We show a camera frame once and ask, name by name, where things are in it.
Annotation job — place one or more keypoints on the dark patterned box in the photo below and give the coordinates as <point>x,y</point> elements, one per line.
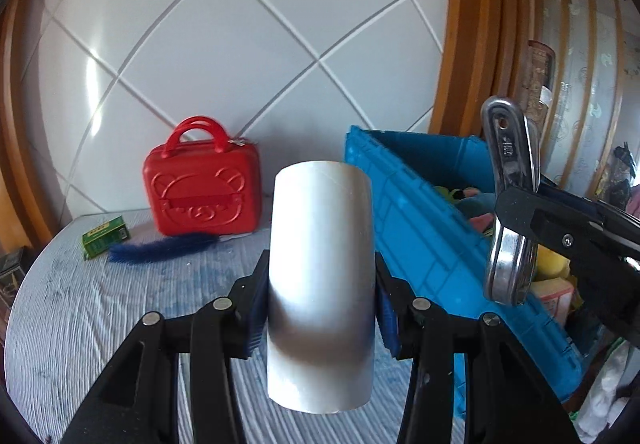
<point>11,274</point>

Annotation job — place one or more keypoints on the green frog plush toy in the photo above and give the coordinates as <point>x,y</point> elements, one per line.
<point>450,195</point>

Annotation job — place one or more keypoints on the silver metal tool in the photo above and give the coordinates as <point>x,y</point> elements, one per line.
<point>505,264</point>

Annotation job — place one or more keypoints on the pink blanket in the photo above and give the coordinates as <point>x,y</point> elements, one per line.
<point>635,199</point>

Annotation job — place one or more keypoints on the rolled patterned carpet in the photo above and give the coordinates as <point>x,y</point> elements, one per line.
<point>537,78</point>

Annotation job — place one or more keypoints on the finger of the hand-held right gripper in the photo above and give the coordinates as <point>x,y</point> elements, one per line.
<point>575,198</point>
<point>520,211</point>

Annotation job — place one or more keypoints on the wooden slatted partition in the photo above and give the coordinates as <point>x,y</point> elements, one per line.
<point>585,48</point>

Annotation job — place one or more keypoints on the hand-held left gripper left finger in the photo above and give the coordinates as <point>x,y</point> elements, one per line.
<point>257,319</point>

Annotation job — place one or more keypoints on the small green box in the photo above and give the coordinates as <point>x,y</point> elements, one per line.
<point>105,239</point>

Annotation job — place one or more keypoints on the blue feather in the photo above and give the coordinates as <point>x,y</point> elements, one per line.
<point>160,250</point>

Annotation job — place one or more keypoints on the dark hanging clothing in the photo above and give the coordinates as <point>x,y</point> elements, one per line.
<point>622,168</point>

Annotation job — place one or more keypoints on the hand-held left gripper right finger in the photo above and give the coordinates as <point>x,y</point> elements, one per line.
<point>387,324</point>

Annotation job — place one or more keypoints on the blue plastic crate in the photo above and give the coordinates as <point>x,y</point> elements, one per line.
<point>425,234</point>

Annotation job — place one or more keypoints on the white plastic tube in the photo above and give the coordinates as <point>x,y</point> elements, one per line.
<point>320,274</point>

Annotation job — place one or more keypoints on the white crumpled cloth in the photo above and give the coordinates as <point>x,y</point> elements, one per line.
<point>610,399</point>

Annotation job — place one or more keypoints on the red toy suitcase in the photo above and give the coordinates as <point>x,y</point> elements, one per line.
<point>200,194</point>

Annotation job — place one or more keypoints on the blue pink pig plush toy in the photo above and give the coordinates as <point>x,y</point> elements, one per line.
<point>477,206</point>

